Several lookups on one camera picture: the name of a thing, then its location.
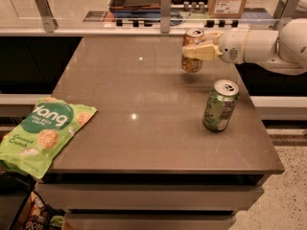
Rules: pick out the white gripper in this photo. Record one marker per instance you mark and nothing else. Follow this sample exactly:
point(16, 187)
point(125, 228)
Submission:
point(230, 46)

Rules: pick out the orange soda can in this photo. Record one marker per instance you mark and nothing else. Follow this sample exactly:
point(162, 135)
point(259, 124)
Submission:
point(192, 37)

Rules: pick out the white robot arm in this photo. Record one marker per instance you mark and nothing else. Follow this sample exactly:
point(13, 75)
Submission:
point(283, 52)

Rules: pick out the green soda can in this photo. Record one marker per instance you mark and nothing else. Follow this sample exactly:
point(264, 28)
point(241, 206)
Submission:
point(220, 105)

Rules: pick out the green rice chip bag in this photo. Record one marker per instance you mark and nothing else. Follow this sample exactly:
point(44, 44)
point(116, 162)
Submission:
point(31, 147)

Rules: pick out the dark snack bag below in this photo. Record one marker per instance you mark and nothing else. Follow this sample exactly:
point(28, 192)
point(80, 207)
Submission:
point(36, 214)

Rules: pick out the cardboard box with label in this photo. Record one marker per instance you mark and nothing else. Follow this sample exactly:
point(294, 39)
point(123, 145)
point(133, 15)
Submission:
point(227, 0)

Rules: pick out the upper grey drawer front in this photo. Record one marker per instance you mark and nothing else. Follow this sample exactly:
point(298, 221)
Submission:
point(150, 197)

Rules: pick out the grey drawer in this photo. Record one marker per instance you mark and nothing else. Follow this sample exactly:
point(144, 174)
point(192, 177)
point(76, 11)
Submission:
point(148, 222)
point(150, 197)

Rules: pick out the glass barrier panel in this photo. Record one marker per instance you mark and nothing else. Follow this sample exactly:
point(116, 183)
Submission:
point(19, 17)

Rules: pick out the lower grey drawer front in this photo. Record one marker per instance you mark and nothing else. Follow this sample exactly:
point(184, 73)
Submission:
point(148, 222)

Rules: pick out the middle metal glass bracket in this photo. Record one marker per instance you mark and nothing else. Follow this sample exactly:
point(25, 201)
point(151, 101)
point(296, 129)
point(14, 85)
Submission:
point(165, 16)

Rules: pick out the metal glass bracket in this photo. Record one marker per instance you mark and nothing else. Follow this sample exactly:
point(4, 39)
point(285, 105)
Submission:
point(287, 10)
point(48, 21)
point(165, 16)

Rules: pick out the right metal glass bracket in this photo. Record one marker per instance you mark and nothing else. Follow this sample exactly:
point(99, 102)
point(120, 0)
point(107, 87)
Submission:
point(287, 10)

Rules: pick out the left metal glass bracket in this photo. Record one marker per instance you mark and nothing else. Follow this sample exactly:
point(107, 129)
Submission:
point(48, 21)

